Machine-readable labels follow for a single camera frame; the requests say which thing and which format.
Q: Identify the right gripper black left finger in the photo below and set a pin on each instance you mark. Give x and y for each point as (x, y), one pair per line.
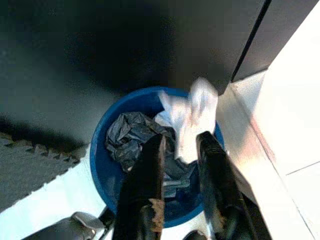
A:
(142, 195)

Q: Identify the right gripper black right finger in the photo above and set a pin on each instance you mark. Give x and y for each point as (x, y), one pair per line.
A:
(220, 190)

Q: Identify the white tissue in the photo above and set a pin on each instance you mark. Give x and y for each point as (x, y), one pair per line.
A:
(192, 120)

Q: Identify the blue waste bin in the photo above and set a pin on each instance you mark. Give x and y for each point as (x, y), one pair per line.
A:
(102, 170)

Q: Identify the black plastic bag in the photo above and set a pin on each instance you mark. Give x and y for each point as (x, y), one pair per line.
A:
(127, 135)

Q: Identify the dark grey foam puzzle mat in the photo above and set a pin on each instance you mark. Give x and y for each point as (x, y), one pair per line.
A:
(25, 170)

